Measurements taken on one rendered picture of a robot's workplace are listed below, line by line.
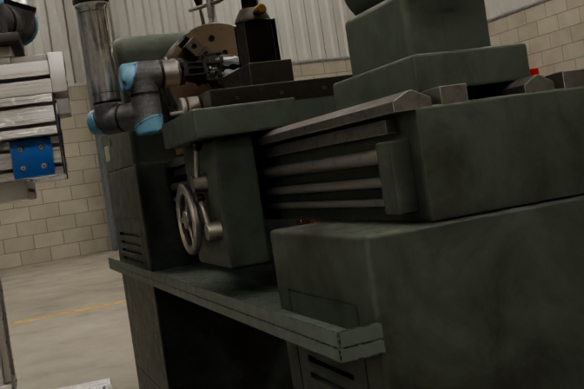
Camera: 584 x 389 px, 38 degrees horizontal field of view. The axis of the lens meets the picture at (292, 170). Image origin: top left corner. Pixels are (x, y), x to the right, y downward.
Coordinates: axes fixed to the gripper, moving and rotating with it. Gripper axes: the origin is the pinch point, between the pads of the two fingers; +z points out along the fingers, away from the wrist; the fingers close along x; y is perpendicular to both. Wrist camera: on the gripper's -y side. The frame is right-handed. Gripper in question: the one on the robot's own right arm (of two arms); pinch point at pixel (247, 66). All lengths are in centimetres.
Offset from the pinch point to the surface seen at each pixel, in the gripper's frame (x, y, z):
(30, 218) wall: -45, -1011, -13
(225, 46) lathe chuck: 8.4, -15.1, -0.7
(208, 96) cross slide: -12, 50, -26
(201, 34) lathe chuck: 12.5, -15.1, -7.4
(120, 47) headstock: 13.7, -31.4, -28.3
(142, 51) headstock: 11.6, -30.5, -22.1
